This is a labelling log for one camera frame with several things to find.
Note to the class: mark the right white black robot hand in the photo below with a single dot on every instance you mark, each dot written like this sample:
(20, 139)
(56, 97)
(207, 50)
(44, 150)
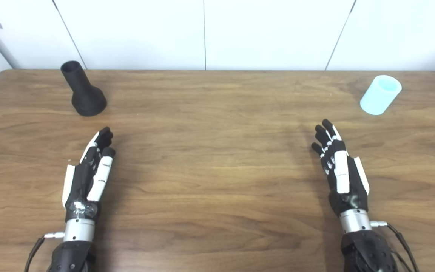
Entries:
(347, 189)

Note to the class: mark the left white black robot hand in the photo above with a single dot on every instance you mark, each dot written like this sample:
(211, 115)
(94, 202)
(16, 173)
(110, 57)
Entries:
(83, 181)

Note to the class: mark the black flared nozzle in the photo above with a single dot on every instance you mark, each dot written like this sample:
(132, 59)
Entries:
(87, 100)

